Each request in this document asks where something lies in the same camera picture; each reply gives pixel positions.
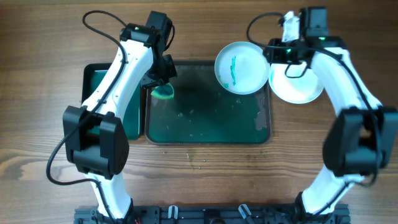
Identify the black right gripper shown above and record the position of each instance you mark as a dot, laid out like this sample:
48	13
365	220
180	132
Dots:
277	55

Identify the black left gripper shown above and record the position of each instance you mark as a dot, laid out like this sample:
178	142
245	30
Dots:
158	78

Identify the green yellow sponge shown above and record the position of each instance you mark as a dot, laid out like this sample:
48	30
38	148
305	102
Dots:
164	92

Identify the white plate front stained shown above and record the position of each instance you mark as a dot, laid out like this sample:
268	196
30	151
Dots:
294	84

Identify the white plate stained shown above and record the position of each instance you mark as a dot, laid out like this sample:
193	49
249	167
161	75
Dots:
294	84
241	68

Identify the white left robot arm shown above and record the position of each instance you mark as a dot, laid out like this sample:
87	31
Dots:
95	139

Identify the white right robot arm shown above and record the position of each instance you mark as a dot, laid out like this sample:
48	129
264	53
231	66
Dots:
360	141

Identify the large dark green tray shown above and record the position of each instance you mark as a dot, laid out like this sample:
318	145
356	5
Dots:
203	112

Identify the small dark green tray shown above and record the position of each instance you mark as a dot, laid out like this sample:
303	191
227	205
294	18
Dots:
133	117

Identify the white plate rear stained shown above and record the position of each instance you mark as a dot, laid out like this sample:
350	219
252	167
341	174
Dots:
241	68

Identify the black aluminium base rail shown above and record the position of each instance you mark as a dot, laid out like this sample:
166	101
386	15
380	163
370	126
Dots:
280	213

